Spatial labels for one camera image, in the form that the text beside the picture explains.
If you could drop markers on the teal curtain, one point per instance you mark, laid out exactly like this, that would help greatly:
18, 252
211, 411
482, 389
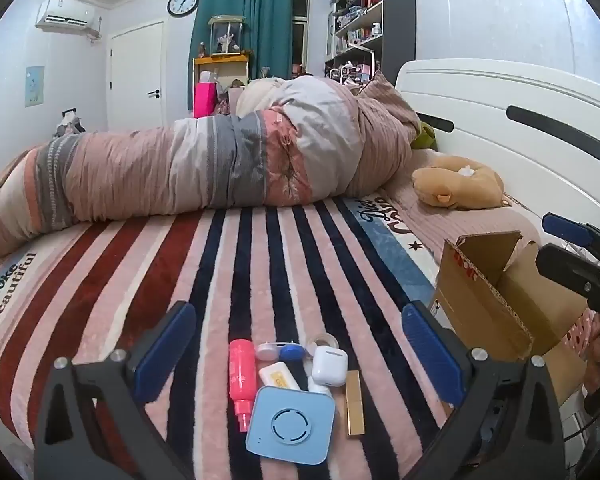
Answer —
260, 35

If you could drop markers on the clear tape roll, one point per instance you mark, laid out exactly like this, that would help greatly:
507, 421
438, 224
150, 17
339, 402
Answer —
325, 341

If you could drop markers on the window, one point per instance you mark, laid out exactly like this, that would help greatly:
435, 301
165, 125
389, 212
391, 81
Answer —
300, 35

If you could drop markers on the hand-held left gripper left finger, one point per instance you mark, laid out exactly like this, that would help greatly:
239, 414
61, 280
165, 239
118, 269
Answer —
164, 356

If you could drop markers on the white earbuds case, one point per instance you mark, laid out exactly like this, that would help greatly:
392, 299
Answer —
329, 366

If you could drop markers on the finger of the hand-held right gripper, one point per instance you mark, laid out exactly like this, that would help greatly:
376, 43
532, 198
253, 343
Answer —
567, 262
566, 227

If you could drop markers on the tan plush toy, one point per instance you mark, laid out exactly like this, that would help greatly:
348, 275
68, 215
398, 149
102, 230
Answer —
455, 185

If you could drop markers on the gold lipstick tube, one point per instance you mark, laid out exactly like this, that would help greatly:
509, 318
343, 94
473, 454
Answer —
355, 405

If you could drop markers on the white air conditioner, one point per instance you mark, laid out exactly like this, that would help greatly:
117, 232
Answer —
65, 15

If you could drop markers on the glass display case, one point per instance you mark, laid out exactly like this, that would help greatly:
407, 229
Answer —
226, 35

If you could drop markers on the small wall poster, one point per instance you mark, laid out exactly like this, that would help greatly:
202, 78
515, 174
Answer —
34, 86

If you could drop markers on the brown cardboard box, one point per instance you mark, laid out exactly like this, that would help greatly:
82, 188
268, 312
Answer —
495, 305

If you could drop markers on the pink plastic bottle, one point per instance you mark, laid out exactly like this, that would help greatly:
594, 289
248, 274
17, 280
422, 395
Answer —
242, 367

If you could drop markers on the white and blue lens case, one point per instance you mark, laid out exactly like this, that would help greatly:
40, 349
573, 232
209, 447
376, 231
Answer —
282, 352

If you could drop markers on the bright pink bag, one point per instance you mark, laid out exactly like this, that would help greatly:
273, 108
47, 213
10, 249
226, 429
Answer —
204, 100

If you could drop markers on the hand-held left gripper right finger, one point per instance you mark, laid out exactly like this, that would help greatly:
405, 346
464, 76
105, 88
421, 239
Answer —
432, 356

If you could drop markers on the white bed headboard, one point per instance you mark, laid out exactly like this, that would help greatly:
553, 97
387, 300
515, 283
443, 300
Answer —
530, 125

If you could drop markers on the pink polka dot cloth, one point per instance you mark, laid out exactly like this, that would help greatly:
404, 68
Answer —
579, 335

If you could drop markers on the striped plush blanket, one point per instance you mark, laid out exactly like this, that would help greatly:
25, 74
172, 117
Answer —
290, 270

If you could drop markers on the light blue square device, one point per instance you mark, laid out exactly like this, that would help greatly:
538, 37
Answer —
290, 422

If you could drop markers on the white and yellow small box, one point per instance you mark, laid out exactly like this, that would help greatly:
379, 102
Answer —
279, 377

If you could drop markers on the round wall clock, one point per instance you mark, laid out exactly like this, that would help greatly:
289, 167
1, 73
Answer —
183, 2

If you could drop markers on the green plush toy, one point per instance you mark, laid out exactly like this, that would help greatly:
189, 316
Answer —
425, 135

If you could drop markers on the pink and grey quilt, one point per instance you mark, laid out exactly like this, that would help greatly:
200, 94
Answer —
205, 160

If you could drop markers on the white door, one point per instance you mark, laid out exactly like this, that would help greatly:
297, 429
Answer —
135, 80

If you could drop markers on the dark tall bookshelf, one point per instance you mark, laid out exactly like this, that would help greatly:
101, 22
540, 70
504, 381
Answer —
370, 20

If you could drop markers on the yellow shelf unit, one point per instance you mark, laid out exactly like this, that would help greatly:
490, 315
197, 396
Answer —
220, 60

